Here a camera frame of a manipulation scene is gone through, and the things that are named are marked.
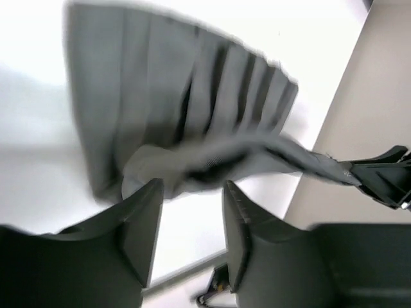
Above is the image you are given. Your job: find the aluminium table edge rail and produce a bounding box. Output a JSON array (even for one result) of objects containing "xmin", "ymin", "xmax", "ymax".
[{"xmin": 142, "ymin": 250, "xmax": 227, "ymax": 296}]

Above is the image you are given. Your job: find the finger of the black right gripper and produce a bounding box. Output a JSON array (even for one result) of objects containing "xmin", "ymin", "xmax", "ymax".
[
  {"xmin": 351, "ymin": 162, "xmax": 410, "ymax": 210},
  {"xmin": 353, "ymin": 145, "xmax": 410, "ymax": 166}
]

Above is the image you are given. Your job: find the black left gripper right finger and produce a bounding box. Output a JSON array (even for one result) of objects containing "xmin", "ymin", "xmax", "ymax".
[{"xmin": 223, "ymin": 181, "xmax": 410, "ymax": 308}]

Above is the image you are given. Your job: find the grey pleated skirt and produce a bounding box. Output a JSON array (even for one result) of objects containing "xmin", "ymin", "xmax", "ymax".
[{"xmin": 66, "ymin": 1, "xmax": 359, "ymax": 202}]

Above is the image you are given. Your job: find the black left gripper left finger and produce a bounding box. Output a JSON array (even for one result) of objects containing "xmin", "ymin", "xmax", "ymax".
[{"xmin": 1, "ymin": 179, "xmax": 164, "ymax": 307}]

